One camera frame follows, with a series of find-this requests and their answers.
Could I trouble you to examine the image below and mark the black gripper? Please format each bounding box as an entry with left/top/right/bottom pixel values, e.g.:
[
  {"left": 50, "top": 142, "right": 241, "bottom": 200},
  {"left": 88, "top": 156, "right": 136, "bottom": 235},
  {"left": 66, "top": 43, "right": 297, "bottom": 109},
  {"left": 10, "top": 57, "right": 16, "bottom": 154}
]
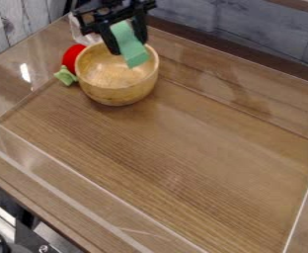
[{"left": 72, "top": 0, "right": 157, "bottom": 55}]

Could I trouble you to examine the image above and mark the green rectangular stick block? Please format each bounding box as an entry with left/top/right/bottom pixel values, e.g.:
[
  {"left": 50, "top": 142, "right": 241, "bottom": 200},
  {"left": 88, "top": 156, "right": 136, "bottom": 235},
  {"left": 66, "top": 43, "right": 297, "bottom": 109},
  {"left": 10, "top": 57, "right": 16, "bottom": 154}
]
[{"left": 111, "top": 21, "right": 150, "bottom": 68}]

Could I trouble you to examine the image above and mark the brown wooden bowl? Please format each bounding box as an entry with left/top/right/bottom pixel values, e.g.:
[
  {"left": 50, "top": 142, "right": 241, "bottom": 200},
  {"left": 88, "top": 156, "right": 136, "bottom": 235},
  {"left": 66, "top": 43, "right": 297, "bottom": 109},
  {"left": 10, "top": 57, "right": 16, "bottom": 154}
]
[{"left": 75, "top": 42, "right": 159, "bottom": 107}]

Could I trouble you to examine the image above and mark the red plush tomato toy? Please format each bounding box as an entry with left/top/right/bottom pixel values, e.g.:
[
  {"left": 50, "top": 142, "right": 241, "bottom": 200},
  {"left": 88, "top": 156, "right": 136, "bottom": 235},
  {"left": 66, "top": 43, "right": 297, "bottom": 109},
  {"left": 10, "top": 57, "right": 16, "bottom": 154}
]
[{"left": 54, "top": 43, "right": 86, "bottom": 86}]

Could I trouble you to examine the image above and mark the clear acrylic table barrier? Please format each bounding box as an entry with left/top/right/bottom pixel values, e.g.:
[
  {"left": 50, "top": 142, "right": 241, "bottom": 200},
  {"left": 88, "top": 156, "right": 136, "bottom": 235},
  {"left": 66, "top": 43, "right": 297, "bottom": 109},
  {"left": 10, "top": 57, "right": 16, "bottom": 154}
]
[{"left": 0, "top": 110, "right": 308, "bottom": 253}]

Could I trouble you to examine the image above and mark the clear acrylic corner bracket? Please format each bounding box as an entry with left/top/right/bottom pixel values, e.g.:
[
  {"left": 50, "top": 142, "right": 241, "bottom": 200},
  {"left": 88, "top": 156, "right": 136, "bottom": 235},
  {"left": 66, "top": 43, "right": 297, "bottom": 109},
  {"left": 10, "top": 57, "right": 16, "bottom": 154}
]
[{"left": 68, "top": 13, "right": 102, "bottom": 45}]

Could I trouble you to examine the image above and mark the black table clamp mount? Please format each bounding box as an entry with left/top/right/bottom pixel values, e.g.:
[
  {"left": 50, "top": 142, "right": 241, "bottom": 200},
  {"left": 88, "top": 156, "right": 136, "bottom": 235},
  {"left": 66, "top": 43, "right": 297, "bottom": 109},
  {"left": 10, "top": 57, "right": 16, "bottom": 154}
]
[{"left": 15, "top": 210, "right": 59, "bottom": 253}]

